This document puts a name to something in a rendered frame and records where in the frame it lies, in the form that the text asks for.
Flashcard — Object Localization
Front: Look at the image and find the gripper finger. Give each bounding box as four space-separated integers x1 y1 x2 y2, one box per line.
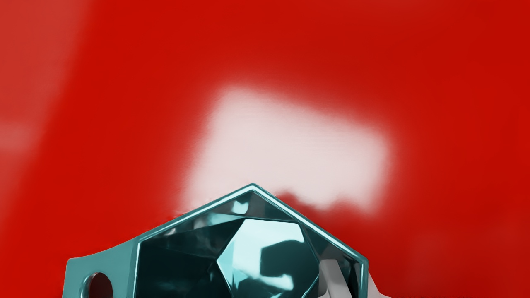
367 275 392 298

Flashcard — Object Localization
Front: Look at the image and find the teal faceted mug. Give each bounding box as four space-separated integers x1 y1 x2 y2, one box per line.
62 183 369 298

